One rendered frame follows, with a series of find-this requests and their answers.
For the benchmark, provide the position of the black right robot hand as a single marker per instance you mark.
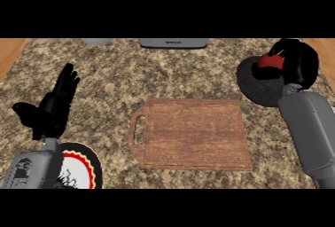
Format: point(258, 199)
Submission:
point(301, 63)

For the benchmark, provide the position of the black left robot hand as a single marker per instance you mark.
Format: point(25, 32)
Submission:
point(54, 106)

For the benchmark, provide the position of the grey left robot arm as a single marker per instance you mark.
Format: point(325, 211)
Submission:
point(32, 168)

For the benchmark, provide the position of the dark grey pan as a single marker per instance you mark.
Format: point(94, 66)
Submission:
point(260, 87)

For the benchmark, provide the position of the brown wooden cutting board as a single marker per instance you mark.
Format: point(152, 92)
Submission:
point(193, 134)

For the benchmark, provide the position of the black red white plate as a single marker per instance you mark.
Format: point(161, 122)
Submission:
point(82, 168)

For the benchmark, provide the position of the pale grey round object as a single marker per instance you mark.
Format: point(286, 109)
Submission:
point(96, 40)

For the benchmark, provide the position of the dark grey appliance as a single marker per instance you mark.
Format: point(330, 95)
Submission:
point(173, 43)

